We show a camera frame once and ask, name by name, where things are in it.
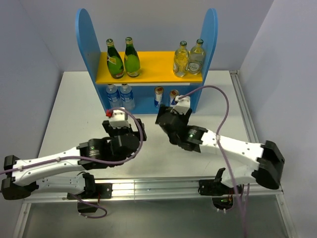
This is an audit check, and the red bull can back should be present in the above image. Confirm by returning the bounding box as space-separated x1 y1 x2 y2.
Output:
169 89 179 107

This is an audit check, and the silver can front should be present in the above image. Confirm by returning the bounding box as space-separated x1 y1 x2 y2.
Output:
154 86 164 108

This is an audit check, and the water bottle blue label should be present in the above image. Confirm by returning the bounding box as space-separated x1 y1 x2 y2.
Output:
106 84 123 108
120 84 135 111

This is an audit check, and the green glass bottle back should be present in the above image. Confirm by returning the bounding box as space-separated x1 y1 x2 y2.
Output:
106 38 124 79

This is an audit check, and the green glass bottle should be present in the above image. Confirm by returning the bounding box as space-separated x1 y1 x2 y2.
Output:
106 38 124 79
124 37 141 77

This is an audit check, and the green glass bottle front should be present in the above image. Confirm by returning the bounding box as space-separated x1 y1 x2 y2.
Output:
124 37 141 77

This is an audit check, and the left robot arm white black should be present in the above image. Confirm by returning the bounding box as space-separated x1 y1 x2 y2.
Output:
0 119 147 200

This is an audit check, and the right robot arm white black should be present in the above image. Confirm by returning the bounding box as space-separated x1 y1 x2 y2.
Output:
156 105 285 193

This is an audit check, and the blue and yellow wooden shelf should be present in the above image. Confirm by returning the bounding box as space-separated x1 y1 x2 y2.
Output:
75 8 218 114

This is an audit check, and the yellow drink glass bottle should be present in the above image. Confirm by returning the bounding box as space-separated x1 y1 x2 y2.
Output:
173 41 189 77

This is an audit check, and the clear drink glass bottle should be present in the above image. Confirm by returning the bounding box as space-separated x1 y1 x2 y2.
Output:
188 39 206 75

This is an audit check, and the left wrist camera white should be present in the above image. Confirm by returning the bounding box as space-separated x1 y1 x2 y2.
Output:
106 107 129 129

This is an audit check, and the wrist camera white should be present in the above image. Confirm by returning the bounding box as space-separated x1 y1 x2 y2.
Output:
106 107 129 129
171 95 191 115

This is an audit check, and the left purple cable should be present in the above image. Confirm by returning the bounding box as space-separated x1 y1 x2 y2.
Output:
0 107 145 176

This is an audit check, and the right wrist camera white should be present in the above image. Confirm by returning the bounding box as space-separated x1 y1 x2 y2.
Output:
171 95 191 115

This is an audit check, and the aluminium rail frame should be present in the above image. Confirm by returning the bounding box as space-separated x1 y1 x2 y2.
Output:
13 71 298 238

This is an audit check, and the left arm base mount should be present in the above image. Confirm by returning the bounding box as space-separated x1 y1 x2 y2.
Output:
67 183 112 219

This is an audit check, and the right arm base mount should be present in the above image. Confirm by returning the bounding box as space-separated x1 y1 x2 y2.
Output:
198 179 235 214

